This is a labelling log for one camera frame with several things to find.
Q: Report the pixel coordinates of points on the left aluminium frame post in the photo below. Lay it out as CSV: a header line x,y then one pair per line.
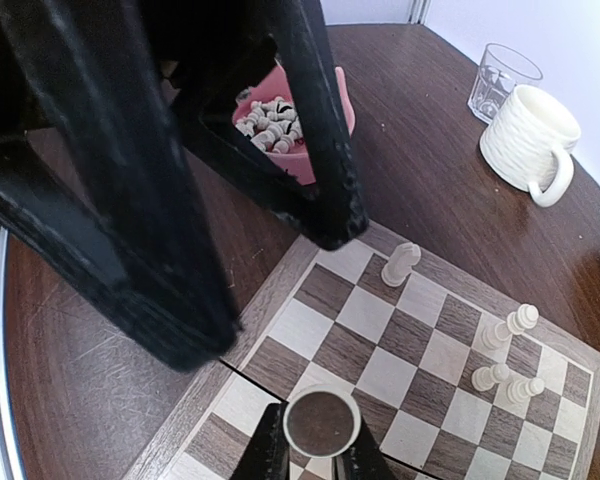
x,y
418,11

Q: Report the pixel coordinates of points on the white chess pieces pile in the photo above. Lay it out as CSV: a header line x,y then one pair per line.
x,y
273,126

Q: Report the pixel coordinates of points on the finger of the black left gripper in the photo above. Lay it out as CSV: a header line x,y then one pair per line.
x,y
169,296
229,46

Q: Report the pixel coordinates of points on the cream ribbed mug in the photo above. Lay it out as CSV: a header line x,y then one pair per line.
x,y
529,143

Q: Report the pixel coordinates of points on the wooden chess board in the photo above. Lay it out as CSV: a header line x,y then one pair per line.
x,y
406,354

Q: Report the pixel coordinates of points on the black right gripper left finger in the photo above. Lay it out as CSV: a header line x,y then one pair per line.
x,y
266,456

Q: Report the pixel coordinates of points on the white knight chess piece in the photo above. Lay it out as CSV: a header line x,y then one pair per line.
x,y
400,264

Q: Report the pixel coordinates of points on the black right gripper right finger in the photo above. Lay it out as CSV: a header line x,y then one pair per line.
x,y
363,460

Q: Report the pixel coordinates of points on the white queen chess piece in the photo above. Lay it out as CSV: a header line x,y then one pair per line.
x,y
524,318

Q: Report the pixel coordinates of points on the pink cat-ear bowl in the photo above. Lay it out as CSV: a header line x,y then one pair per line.
x,y
296,161

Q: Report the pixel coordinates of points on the white pawn chess piece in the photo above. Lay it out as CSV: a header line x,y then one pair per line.
x,y
485,378

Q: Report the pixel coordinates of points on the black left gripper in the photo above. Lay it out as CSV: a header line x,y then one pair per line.
x,y
90,66

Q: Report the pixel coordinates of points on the clear drinking glass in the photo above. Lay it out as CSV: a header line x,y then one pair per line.
x,y
500,70

